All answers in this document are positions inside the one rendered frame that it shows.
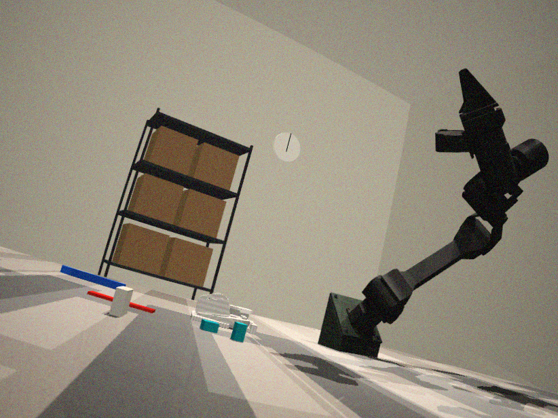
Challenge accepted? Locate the blue flat bar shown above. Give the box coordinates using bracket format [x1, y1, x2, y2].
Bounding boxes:
[60, 265, 126, 289]

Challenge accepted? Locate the red flat bar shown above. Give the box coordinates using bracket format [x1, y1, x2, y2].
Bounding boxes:
[87, 291, 155, 313]

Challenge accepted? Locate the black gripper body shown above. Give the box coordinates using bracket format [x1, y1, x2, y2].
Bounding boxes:
[459, 108, 511, 164]

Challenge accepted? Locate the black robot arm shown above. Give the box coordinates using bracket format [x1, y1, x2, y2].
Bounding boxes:
[346, 129, 549, 335]

